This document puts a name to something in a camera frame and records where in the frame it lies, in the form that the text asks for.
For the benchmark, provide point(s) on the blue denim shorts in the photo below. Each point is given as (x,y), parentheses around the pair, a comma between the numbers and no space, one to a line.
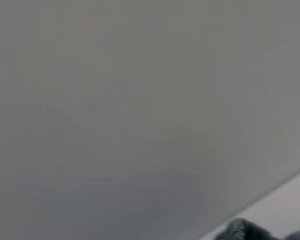
(242,231)

